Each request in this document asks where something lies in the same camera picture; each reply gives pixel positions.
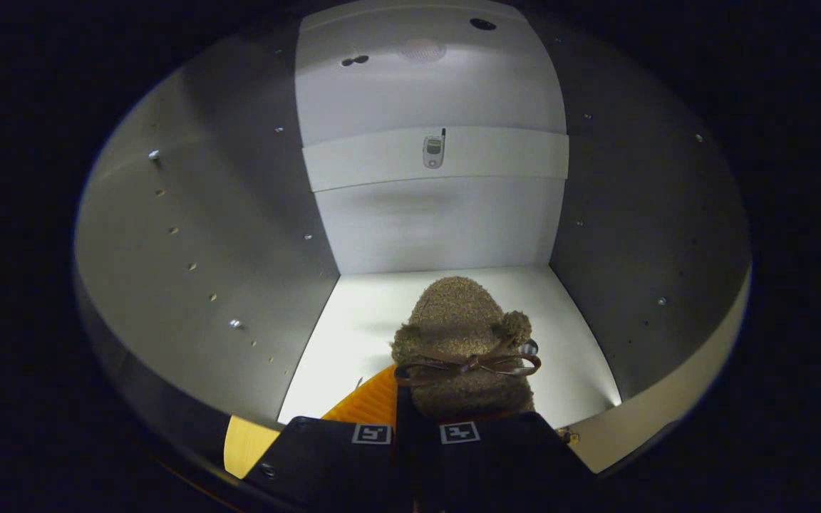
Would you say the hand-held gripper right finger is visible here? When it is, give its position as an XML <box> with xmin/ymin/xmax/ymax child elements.
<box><xmin>418</xmin><ymin>410</ymin><xmax>600</xmax><ymax>513</ymax></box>

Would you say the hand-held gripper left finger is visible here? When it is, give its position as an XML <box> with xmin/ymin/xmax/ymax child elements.
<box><xmin>245</xmin><ymin>363</ymin><xmax>422</xmax><ymax>513</ymax></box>

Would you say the brown fuzzy shoe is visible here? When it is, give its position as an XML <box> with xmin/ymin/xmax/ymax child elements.
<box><xmin>391</xmin><ymin>276</ymin><xmax>543</xmax><ymax>421</ymax></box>

